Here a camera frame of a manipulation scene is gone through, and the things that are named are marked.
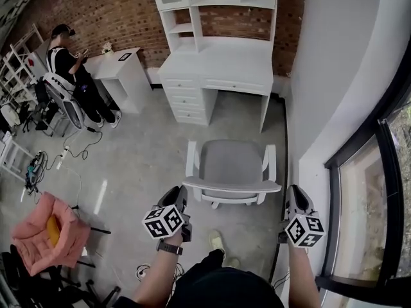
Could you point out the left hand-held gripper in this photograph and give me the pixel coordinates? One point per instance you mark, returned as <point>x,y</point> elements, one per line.
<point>165,221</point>

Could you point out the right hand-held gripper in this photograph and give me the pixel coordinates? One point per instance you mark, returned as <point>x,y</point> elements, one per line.
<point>305,231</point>

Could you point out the white grey office chair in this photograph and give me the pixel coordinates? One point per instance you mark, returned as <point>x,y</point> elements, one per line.
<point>229,164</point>

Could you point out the person's left forearm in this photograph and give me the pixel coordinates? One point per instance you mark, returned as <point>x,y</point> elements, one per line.
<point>155,274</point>

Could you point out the person's right forearm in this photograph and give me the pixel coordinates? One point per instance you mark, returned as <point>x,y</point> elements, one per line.
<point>302,274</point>

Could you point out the black swivel chair base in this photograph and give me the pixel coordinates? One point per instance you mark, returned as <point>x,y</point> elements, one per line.
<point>48,292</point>

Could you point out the grey mesh chair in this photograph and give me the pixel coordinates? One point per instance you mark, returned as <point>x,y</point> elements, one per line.
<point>72,111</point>

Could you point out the white desk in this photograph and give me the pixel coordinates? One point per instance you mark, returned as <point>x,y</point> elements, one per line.
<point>231,61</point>

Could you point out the black wristwatch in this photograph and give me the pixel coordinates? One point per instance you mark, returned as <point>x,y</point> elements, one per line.
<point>170,248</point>

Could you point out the person's left beige shoe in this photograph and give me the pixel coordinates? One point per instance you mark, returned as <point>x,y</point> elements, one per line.
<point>215,240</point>

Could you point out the person's beige shoe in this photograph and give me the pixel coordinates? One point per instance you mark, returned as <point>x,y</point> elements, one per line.
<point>215,240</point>
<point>232,262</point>

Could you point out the person's right beige shoe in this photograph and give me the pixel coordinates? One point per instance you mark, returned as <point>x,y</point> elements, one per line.
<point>232,262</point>

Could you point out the person's black clothing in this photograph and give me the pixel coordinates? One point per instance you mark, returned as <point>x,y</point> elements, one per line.
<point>224,287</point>

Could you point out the yellow cushion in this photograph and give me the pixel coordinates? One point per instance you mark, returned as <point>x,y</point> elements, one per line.
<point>53,231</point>

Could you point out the white power strip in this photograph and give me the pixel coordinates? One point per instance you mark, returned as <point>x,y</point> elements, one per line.
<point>62,156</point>

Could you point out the pink cushioned armchair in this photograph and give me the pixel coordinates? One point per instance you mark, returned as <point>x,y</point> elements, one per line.
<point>37,236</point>

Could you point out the small white side table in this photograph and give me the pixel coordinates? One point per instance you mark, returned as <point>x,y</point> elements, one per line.
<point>110,66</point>

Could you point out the black white printed card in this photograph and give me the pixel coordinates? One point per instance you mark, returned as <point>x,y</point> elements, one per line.
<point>124,56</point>

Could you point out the small white flower plant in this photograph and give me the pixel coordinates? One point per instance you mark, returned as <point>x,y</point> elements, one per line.
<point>107,48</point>

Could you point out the white ladder shelf rack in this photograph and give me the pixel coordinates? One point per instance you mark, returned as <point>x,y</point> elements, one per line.
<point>17,66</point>

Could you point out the black window frame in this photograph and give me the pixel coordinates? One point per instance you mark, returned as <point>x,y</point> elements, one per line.
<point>390,159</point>

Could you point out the white wooden stool frame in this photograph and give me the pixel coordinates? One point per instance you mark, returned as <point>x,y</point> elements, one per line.
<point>13,159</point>

